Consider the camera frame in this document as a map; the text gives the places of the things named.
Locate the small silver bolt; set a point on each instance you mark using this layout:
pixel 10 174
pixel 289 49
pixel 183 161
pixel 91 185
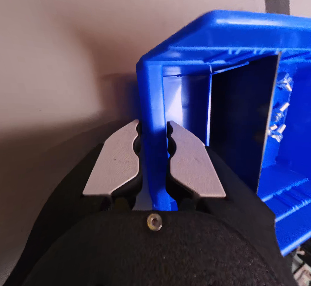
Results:
pixel 285 82
pixel 281 110
pixel 277 132

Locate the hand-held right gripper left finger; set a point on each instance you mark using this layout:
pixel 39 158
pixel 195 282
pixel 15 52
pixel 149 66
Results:
pixel 114 162

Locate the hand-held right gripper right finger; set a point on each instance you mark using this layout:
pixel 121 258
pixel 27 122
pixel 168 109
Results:
pixel 194 166

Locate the blue plastic bin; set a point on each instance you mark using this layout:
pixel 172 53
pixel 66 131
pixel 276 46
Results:
pixel 243 35

